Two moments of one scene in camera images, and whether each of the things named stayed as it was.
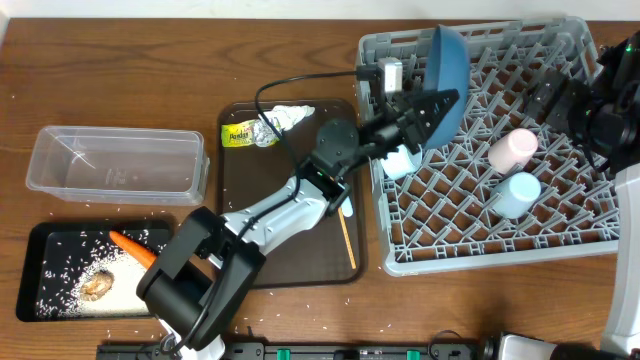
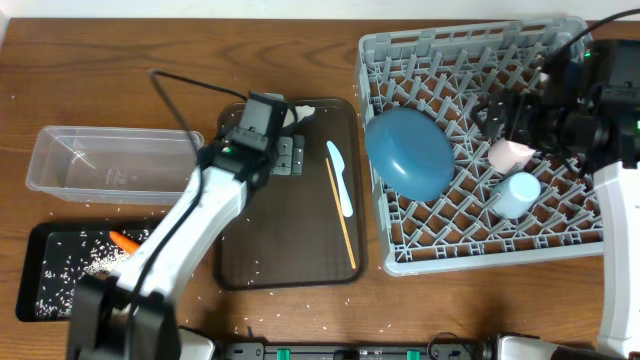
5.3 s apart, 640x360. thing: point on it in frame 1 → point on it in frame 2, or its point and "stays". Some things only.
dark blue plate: x=447 y=68 → x=410 y=154
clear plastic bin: x=132 y=165 stays
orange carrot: x=139 y=254 stays
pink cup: x=512 y=150 stays
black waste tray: x=59 y=254 stays
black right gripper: x=571 y=92 → x=521 y=106
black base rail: x=437 y=350 stays
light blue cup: x=515 y=195 stays
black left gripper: x=405 y=118 → x=288 y=154
